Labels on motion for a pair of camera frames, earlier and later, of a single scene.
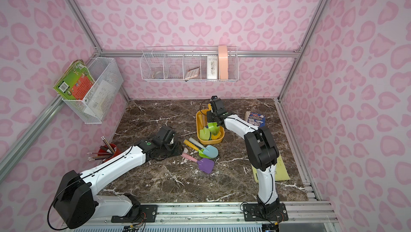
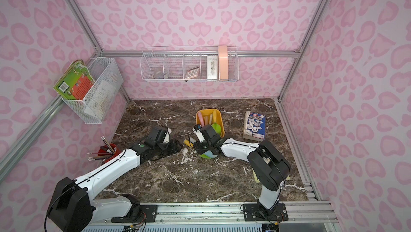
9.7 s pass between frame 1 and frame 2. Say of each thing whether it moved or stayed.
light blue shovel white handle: stayed
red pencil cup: stayed
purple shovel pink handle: moved
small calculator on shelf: stayed
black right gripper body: moved
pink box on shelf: stayed
